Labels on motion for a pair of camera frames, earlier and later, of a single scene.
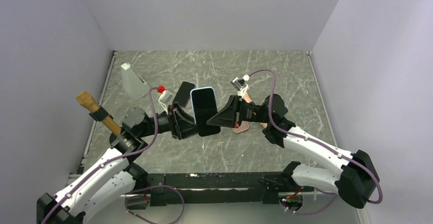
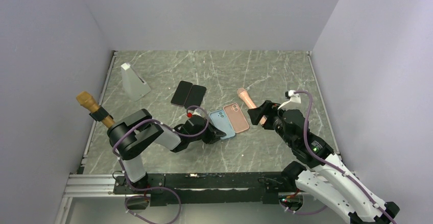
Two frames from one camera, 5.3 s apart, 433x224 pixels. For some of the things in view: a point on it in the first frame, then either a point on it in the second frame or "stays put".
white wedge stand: x=134 y=87 stays put
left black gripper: x=182 y=130 → x=214 y=134
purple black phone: x=183 y=95 stays put
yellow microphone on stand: x=86 y=100 stays put
